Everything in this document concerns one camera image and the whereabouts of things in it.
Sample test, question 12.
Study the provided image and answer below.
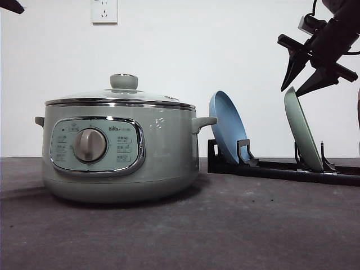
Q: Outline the grey table cloth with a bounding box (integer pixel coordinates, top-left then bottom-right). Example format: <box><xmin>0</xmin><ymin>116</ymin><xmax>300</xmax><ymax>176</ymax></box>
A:
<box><xmin>0</xmin><ymin>157</ymin><xmax>360</xmax><ymax>270</ymax></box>

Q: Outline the green plate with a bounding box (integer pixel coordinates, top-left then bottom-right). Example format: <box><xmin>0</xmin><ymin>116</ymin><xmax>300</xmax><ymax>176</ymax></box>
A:
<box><xmin>285</xmin><ymin>86</ymin><xmax>324</xmax><ymax>173</ymax></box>

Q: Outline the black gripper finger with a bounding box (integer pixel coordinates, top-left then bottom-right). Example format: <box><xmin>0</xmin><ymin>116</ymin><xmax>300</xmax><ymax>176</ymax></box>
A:
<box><xmin>0</xmin><ymin>0</ymin><xmax>24</xmax><ymax>14</ymax></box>

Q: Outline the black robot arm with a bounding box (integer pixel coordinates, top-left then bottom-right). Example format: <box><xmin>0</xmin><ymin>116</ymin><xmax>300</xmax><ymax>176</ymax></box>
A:
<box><xmin>277</xmin><ymin>0</ymin><xmax>360</xmax><ymax>97</ymax></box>

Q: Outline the glass steamer lid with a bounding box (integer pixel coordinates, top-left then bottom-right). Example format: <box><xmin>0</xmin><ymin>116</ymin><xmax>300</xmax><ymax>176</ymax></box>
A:
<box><xmin>44</xmin><ymin>73</ymin><xmax>196</xmax><ymax>110</ymax></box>

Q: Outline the green electric steamer pot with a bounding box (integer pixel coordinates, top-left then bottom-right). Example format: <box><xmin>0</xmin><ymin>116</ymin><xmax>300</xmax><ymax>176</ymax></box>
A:
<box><xmin>34</xmin><ymin>97</ymin><xmax>217</xmax><ymax>205</ymax></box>

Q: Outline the blue plate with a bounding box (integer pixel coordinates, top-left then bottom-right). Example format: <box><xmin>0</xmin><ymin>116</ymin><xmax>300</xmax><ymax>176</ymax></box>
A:
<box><xmin>209</xmin><ymin>91</ymin><xmax>248</xmax><ymax>162</ymax></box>

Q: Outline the white wall socket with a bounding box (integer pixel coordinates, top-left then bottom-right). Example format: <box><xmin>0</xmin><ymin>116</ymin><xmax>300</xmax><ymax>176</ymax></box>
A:
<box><xmin>90</xmin><ymin>0</ymin><xmax>118</xmax><ymax>26</ymax></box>

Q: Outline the black plate rack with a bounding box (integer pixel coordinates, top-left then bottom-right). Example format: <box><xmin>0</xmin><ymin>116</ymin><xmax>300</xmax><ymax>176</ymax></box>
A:
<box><xmin>208</xmin><ymin>139</ymin><xmax>360</xmax><ymax>186</ymax></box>

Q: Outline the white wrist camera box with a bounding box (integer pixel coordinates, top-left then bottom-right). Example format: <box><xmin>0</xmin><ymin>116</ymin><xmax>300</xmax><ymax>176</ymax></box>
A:
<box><xmin>298</xmin><ymin>13</ymin><xmax>327</xmax><ymax>35</ymax></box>

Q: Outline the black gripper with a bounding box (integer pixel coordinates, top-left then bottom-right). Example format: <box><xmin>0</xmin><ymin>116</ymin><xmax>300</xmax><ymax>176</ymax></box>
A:
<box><xmin>277</xmin><ymin>17</ymin><xmax>359</xmax><ymax>96</ymax></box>

